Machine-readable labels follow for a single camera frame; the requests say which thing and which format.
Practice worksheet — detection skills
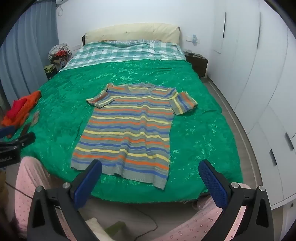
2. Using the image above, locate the green patterned bedspread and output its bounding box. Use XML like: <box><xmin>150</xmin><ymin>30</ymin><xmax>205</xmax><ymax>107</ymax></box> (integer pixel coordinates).
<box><xmin>17</xmin><ymin>57</ymin><xmax>243</xmax><ymax>205</ymax></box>

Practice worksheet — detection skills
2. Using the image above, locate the pile of mixed clothes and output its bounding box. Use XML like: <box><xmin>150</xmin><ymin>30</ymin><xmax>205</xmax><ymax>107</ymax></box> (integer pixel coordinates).
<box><xmin>45</xmin><ymin>56</ymin><xmax>70</xmax><ymax>80</ymax></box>

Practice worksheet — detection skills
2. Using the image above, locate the person's right leg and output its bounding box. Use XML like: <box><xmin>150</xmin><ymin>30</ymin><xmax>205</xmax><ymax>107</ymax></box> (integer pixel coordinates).
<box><xmin>157</xmin><ymin>183</ymin><xmax>252</xmax><ymax>241</ymax></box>

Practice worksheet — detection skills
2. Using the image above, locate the cream padded headboard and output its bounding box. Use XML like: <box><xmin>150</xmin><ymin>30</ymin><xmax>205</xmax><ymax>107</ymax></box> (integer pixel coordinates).
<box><xmin>81</xmin><ymin>23</ymin><xmax>181</xmax><ymax>45</ymax></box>

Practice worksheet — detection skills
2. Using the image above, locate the dark wooden bedside table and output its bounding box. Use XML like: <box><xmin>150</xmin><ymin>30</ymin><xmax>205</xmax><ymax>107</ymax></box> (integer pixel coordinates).
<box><xmin>184</xmin><ymin>51</ymin><xmax>208</xmax><ymax>78</ymax></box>

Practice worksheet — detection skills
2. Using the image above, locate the white slipper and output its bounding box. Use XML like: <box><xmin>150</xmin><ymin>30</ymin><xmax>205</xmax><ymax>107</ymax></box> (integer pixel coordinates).
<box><xmin>85</xmin><ymin>217</ymin><xmax>109</xmax><ymax>241</ymax></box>

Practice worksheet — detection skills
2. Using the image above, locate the white wardrobe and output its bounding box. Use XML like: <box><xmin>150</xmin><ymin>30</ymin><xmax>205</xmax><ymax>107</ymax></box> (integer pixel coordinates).
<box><xmin>207</xmin><ymin>0</ymin><xmax>296</xmax><ymax>210</ymax></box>

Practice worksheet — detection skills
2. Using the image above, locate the orange cloth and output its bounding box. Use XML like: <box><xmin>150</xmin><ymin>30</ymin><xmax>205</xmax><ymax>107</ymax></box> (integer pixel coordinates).
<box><xmin>1</xmin><ymin>91</ymin><xmax>42</xmax><ymax>129</ymax></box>

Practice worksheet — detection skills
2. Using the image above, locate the black floor cable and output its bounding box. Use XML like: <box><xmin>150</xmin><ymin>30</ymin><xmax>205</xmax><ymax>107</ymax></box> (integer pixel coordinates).
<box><xmin>134</xmin><ymin>206</ymin><xmax>160</xmax><ymax>239</ymax></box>

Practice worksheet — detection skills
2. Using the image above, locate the red cloth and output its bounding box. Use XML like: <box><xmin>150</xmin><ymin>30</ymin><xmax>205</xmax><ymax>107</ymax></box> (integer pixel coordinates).
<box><xmin>6</xmin><ymin>98</ymin><xmax>27</xmax><ymax>118</ymax></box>

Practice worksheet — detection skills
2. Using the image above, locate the blue-grey curtain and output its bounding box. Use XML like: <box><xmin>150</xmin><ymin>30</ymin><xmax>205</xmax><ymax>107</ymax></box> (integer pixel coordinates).
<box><xmin>0</xmin><ymin>2</ymin><xmax>58</xmax><ymax>102</ymax></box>

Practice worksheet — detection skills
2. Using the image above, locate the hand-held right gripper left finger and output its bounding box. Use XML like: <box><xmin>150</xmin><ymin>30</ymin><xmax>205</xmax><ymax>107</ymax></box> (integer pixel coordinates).
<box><xmin>27</xmin><ymin>159</ymin><xmax>102</xmax><ymax>241</ymax></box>

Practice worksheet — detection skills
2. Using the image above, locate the striped knit sweater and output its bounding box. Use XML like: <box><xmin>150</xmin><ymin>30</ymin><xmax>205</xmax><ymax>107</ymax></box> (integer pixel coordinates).
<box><xmin>70</xmin><ymin>83</ymin><xmax>199</xmax><ymax>191</ymax></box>

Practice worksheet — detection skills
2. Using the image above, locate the green slipper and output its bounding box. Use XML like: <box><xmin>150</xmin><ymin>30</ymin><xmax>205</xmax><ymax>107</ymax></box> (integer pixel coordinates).
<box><xmin>105</xmin><ymin>221</ymin><xmax>126</xmax><ymax>237</ymax></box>

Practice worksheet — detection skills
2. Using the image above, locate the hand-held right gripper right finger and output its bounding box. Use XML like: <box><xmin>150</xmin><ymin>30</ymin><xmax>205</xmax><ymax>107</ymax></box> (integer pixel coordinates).
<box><xmin>198</xmin><ymin>159</ymin><xmax>274</xmax><ymax>241</ymax></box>

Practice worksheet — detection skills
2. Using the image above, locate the grey knitted hat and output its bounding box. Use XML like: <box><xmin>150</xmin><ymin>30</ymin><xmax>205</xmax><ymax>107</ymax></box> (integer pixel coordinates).
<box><xmin>48</xmin><ymin>43</ymin><xmax>73</xmax><ymax>61</ymax></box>

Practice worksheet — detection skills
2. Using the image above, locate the green plaid bed sheet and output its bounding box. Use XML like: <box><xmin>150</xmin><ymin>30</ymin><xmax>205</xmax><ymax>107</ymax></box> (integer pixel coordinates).
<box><xmin>62</xmin><ymin>39</ymin><xmax>186</xmax><ymax>70</ymax></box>

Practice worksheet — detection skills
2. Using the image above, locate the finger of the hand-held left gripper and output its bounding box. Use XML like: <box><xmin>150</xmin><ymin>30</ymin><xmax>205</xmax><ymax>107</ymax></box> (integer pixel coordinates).
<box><xmin>0</xmin><ymin>126</ymin><xmax>15</xmax><ymax>139</ymax></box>
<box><xmin>0</xmin><ymin>132</ymin><xmax>36</xmax><ymax>154</ymax></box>

